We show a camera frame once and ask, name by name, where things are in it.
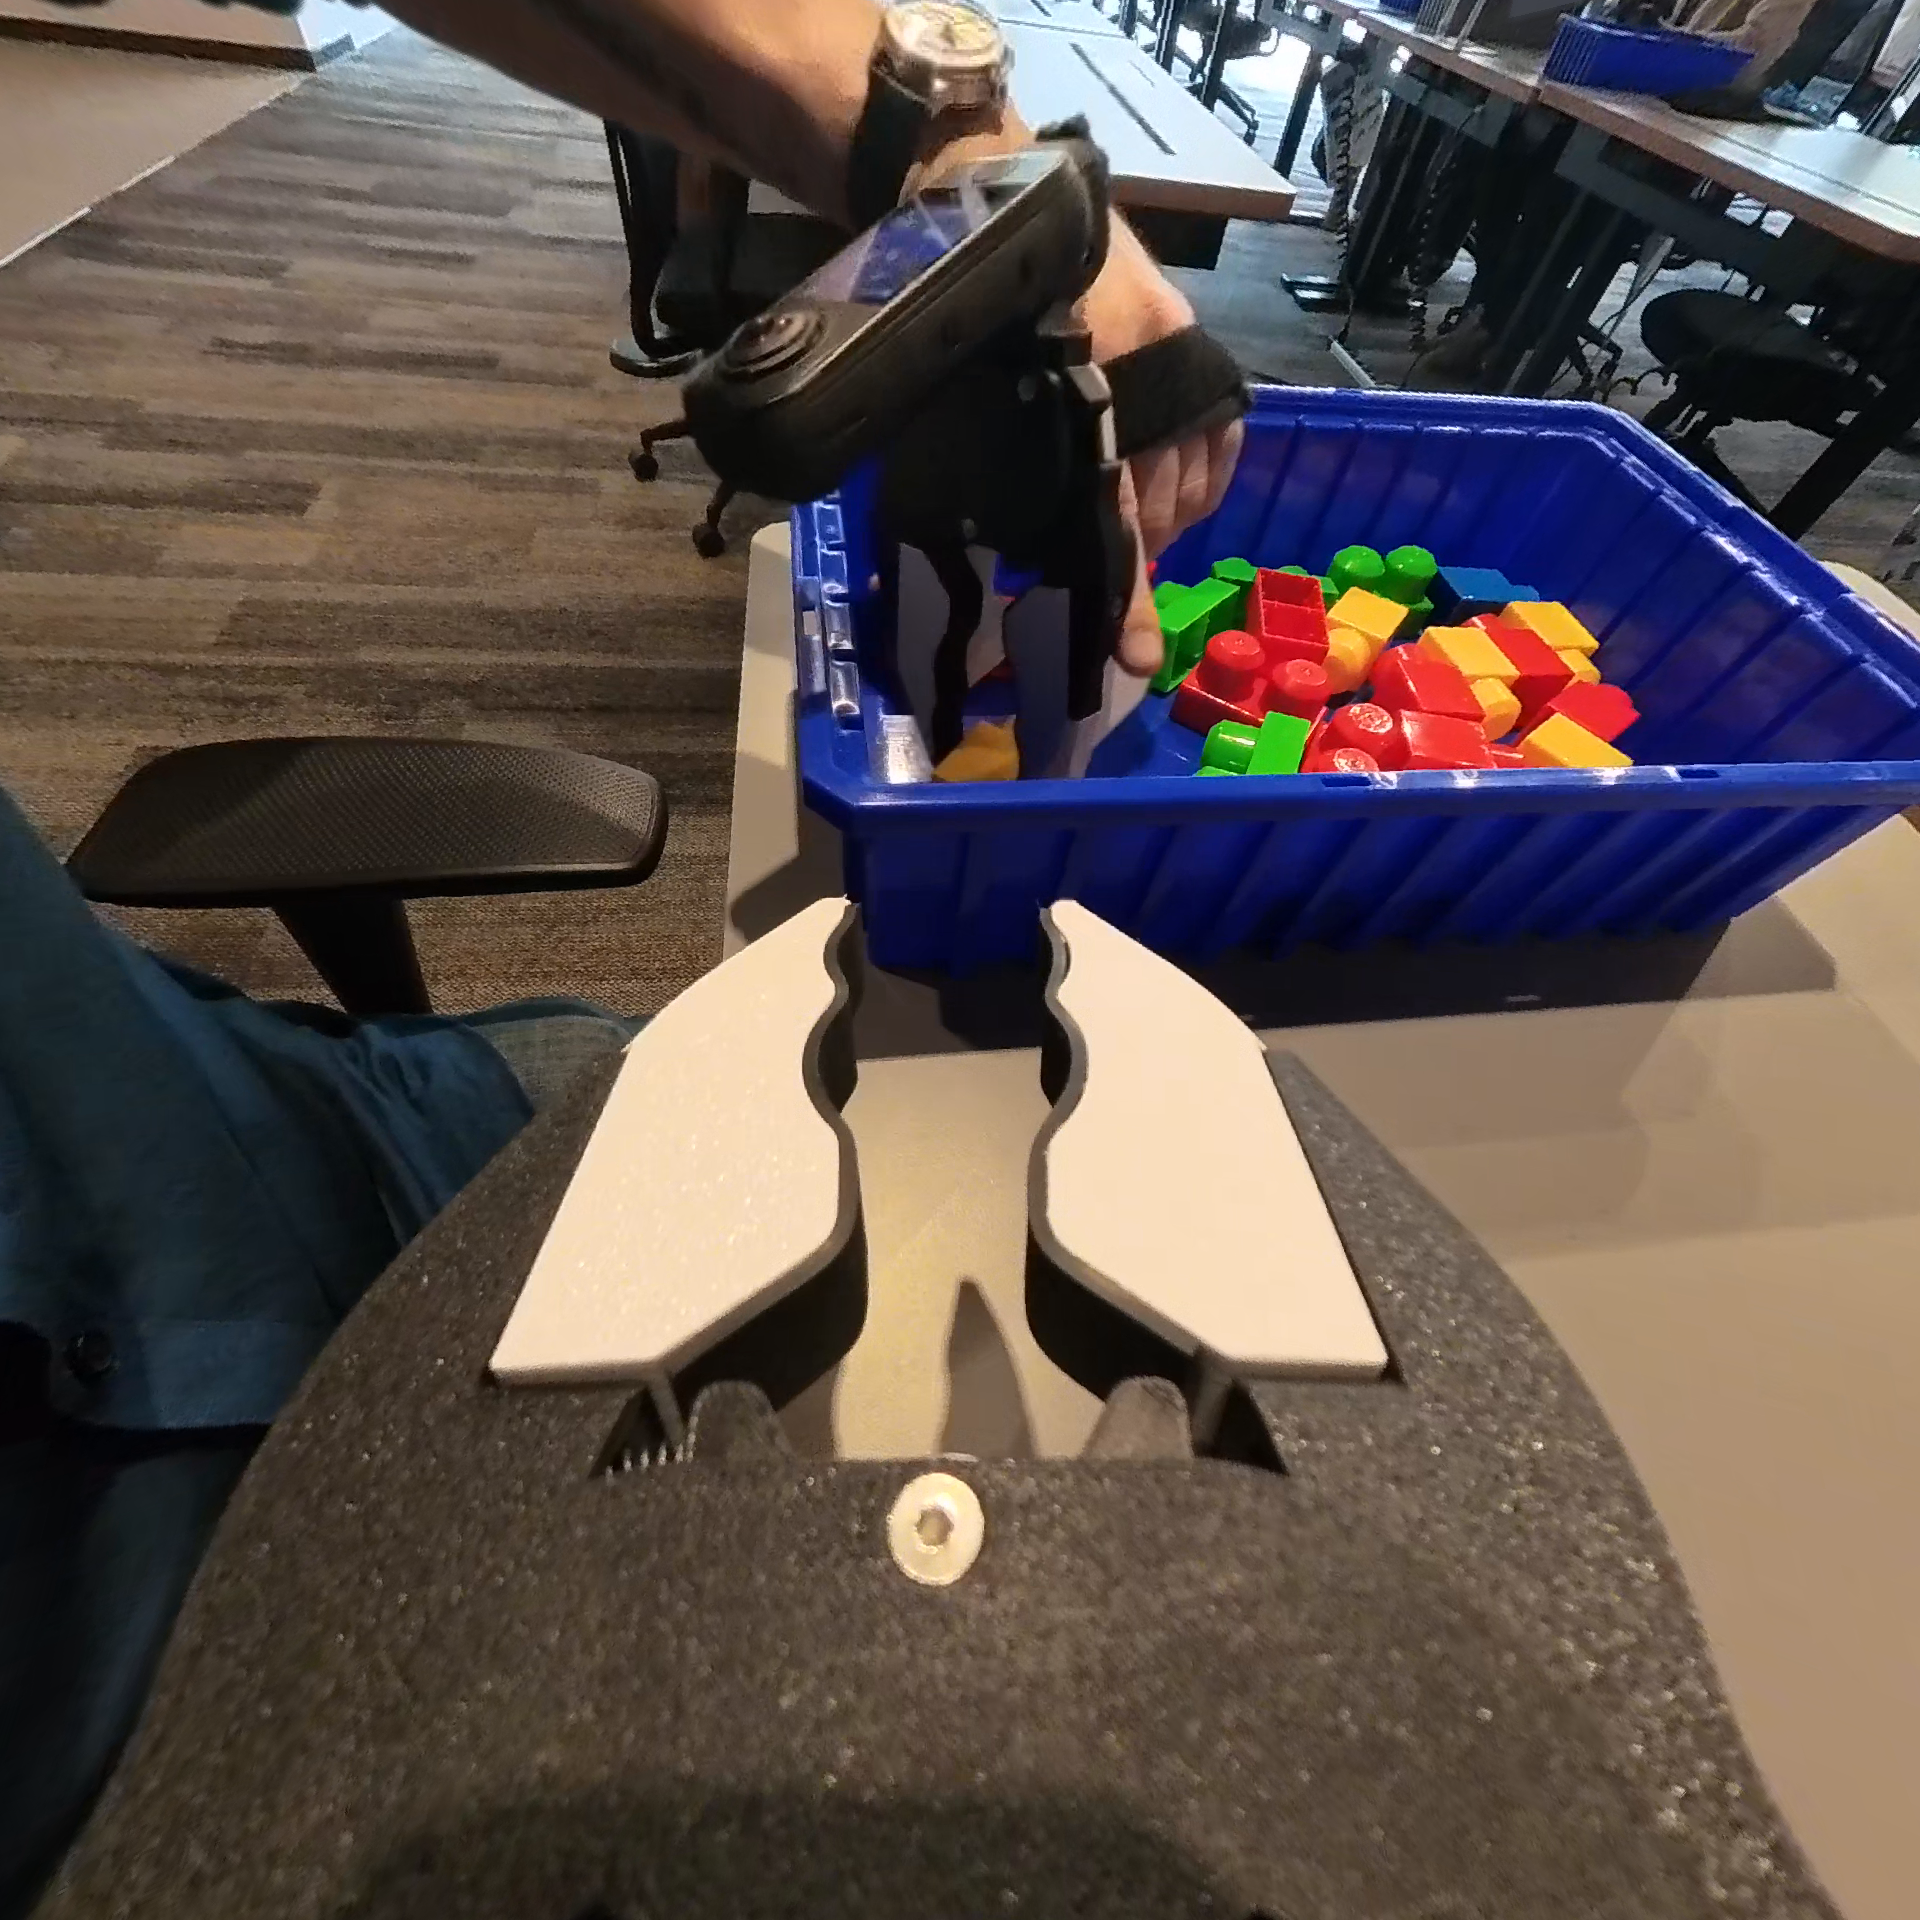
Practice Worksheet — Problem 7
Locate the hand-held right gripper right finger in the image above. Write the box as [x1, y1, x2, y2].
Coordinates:
[1026, 901, 1393, 1376]

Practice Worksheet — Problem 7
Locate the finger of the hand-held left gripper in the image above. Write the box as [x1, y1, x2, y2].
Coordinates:
[895, 540, 994, 754]
[1007, 585, 1121, 776]

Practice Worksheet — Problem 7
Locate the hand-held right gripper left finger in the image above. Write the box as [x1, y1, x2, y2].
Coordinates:
[490, 896, 869, 1383]

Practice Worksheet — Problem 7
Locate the pile of colourful mega blocks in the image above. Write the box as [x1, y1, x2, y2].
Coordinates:
[1153, 544, 1643, 780]

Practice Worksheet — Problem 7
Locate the blue plastic bin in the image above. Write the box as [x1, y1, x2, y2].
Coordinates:
[792, 384, 1920, 980]

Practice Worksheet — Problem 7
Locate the person's left forearm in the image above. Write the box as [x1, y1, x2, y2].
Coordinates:
[375, 0, 903, 202]

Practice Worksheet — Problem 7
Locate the person's left hand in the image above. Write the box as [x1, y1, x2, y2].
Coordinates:
[960, 106, 1251, 680]

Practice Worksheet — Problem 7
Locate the black office chair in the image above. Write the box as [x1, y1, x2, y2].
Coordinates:
[1639, 285, 1895, 454]
[603, 118, 903, 560]

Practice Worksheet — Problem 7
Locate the black wristwatch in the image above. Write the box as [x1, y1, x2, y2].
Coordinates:
[843, 0, 1017, 230]

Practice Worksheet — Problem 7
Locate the white office desk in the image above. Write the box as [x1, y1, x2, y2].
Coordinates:
[984, 26, 1299, 273]

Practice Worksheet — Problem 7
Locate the black chair armrest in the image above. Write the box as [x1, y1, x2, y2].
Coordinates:
[66, 737, 672, 1016]

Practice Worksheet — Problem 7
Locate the small blue bin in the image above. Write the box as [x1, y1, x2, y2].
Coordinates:
[1545, 15, 1759, 95]

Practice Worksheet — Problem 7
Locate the brown top office desk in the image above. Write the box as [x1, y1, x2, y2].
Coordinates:
[1320, 0, 1920, 542]

